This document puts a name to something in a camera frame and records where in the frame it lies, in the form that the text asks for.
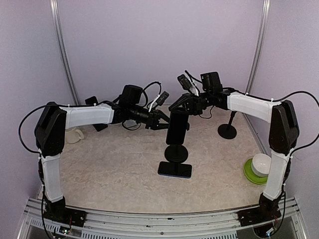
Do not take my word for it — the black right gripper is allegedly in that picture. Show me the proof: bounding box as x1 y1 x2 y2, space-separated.
169 90 212 115

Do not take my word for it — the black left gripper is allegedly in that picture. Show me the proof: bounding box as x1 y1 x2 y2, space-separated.
129 104 175 130

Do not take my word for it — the white folding phone stand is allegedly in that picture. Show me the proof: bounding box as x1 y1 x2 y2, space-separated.
124 119 139 128

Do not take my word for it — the black pole stand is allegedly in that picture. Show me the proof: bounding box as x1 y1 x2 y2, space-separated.
217 111 237 139
163 123 190 164

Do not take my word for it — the blue phone underneath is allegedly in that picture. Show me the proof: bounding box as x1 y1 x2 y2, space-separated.
158 161 192 178

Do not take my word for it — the black folding phone stand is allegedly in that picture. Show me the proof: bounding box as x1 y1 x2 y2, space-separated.
93 123 108 132

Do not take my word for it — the black phone silver case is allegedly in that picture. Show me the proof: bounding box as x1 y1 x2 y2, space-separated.
85 96 99 106

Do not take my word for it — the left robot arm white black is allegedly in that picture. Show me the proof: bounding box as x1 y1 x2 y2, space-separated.
34 85 169 222

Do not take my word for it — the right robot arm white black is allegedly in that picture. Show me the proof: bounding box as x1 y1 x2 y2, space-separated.
165 72 300 221

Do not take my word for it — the cream ceramic mug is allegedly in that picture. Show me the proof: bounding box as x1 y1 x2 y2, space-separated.
65 127 85 144

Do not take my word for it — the green plate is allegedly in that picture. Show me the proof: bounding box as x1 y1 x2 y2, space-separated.
243 158 268 185

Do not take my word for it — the white bowl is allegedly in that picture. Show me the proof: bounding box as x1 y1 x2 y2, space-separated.
251 153 271 177

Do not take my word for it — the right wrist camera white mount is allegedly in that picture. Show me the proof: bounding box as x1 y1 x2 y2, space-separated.
177 74 200 96

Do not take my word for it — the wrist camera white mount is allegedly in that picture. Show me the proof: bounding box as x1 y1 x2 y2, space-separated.
149 91 169 112
177 74 200 96

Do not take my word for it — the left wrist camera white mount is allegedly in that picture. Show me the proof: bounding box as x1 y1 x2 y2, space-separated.
149 91 169 112

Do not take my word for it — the right aluminium frame post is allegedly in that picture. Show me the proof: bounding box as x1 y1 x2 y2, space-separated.
245 0 271 93

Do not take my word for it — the aluminium frame post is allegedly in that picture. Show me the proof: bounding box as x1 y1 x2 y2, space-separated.
245 0 271 93
49 0 80 105

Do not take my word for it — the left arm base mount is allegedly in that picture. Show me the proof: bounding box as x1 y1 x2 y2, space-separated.
44 208 87 228

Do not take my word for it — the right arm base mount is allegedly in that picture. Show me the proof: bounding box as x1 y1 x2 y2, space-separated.
237 207 282 227

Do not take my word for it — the left aluminium frame post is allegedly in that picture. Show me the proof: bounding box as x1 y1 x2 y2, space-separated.
49 0 80 105

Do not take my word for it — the front aluminium rail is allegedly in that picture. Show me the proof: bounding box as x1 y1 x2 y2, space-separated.
17 199 307 239

